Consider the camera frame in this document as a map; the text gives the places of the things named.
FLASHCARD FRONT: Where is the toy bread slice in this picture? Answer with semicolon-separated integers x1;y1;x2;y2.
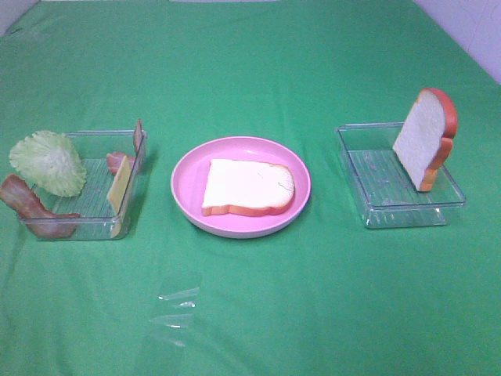
201;158;295;217
392;88;458;192

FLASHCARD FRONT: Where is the toy yellow cheese slice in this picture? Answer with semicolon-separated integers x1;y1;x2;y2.
106;159;132;238

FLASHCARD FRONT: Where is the toy bacon strip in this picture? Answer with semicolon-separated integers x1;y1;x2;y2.
1;174;80;239
106;119;143;175

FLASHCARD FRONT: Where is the toy lettuce leaf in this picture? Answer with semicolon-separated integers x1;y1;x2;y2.
9;130;87;197

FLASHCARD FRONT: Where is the toy bacon strip front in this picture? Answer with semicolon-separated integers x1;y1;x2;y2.
1;174;80;239

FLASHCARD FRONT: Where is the pink round plate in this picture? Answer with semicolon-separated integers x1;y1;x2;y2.
171;136;312;239

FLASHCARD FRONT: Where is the clear bread container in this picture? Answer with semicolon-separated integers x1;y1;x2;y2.
335;122;466;229

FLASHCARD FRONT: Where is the green tablecloth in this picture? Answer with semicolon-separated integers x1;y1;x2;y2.
1;1;500;375

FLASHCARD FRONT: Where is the clear fillings container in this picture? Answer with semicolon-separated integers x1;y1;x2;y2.
18;125;149;240

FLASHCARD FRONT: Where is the clear plastic film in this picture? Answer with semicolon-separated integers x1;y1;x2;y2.
147;271;202;349

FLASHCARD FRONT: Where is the toy bread slice upright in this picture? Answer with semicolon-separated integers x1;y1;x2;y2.
392;88;458;192

